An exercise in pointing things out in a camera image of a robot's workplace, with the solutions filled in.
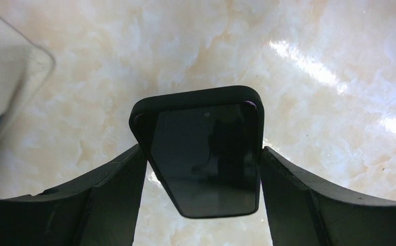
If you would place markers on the black phone case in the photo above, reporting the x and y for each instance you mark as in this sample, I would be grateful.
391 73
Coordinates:
198 98

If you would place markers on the beige canvas tote bag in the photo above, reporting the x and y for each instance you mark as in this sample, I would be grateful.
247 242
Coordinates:
24 69

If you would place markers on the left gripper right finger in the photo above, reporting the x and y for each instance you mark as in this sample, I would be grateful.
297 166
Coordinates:
305 209

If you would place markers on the black smartphone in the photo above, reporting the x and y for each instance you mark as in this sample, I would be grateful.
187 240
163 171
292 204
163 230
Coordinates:
208 159

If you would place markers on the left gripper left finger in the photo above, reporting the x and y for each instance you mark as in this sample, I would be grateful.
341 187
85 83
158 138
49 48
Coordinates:
97 208

